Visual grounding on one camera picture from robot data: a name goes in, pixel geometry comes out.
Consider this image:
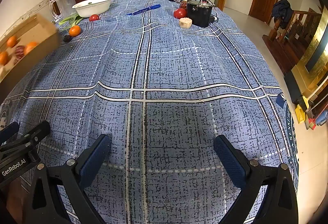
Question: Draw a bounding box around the large red tomato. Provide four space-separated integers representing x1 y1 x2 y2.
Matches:
173 8 187 19

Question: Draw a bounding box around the gold framed panel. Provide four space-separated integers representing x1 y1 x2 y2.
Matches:
292 6 328 101

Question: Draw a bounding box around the dark jacket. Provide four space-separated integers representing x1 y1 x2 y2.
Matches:
272 0 294 29

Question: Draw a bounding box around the blue marker pen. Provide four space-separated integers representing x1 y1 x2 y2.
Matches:
125 4 161 16

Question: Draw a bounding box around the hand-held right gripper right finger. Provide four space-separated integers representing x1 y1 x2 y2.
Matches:
214 135 299 224

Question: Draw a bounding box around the wooden stair railing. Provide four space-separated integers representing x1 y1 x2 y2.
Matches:
263 7 323 73

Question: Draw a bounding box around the clear plastic pitcher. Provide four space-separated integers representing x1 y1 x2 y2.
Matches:
49 0 76 19

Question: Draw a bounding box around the black electric motor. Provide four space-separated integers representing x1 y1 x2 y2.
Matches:
186 0 217 28

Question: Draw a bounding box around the green leafy vegetable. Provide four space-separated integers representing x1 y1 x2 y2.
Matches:
58 14 84 26

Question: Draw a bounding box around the blue plaid tablecloth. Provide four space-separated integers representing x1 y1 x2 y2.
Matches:
0 0 300 224

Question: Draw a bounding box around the yellow board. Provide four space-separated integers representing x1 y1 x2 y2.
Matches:
295 105 309 123

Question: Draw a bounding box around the brown cardboard box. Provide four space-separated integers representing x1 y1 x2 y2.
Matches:
0 13 62 83

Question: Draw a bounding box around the white bowl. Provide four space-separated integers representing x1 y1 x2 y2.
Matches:
72 0 115 18

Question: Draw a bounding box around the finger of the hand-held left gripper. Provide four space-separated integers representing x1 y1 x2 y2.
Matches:
0 121 51 161
0 122 19 141

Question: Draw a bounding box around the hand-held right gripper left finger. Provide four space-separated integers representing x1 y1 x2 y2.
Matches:
24 134 112 224

